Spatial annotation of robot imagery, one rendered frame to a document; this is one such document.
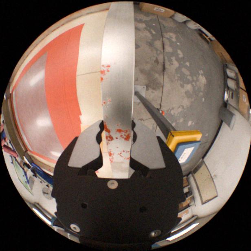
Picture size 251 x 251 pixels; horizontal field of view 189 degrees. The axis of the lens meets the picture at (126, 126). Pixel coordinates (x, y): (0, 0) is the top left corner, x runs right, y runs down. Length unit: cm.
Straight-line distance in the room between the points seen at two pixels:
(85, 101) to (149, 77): 104
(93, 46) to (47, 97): 14
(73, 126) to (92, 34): 19
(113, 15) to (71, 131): 23
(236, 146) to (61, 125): 327
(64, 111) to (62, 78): 7
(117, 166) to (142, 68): 107
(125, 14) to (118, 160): 25
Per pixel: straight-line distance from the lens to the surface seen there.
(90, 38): 17
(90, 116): 16
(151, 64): 117
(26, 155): 63
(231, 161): 327
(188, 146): 25
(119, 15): 15
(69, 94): 16
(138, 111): 119
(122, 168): 19
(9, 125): 59
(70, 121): 18
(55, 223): 69
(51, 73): 20
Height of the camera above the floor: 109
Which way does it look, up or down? 59 degrees down
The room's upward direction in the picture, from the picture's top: 175 degrees clockwise
